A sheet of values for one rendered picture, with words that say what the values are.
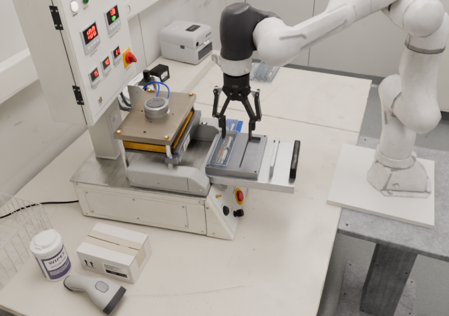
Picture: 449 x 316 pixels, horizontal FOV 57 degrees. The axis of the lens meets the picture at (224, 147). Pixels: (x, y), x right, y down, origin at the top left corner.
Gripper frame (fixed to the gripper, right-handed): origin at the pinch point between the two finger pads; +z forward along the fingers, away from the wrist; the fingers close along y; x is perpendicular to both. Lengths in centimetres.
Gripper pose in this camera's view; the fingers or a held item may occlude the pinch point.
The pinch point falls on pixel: (236, 130)
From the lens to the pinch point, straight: 128.8
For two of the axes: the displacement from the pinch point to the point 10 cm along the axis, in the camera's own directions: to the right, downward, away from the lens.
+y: 9.8, 1.0, -1.8
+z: 0.3, 7.9, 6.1
